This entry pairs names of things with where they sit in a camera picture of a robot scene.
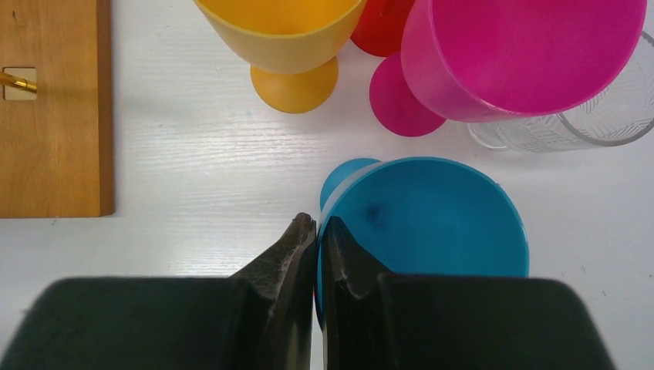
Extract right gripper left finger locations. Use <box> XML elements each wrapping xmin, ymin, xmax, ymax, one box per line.
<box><xmin>226</xmin><ymin>213</ymin><xmax>317</xmax><ymax>369</ymax></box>

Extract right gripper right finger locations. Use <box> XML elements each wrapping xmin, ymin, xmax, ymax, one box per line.
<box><xmin>317</xmin><ymin>217</ymin><xmax>397</xmax><ymax>369</ymax></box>

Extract blue wine glass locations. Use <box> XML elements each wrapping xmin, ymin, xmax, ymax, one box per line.
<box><xmin>314</xmin><ymin>156</ymin><xmax>531</xmax><ymax>328</ymax></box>

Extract yellow wine glass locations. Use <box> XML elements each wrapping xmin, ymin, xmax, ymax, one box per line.
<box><xmin>195</xmin><ymin>1</ymin><xmax>366</xmax><ymax>114</ymax></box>

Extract gold wire rack wooden base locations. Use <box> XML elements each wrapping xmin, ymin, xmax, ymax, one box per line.
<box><xmin>1</xmin><ymin>1</ymin><xmax>116</xmax><ymax>218</ymax></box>

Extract red wine glass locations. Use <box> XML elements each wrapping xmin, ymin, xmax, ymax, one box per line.
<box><xmin>350</xmin><ymin>0</ymin><xmax>415</xmax><ymax>57</ymax></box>

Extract magenta wine glass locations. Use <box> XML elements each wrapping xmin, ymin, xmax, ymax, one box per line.
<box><xmin>369</xmin><ymin>0</ymin><xmax>647</xmax><ymax>137</ymax></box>

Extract clear patterned wine glass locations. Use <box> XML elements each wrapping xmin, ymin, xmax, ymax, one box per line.
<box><xmin>467</xmin><ymin>32</ymin><xmax>653</xmax><ymax>153</ymax></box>

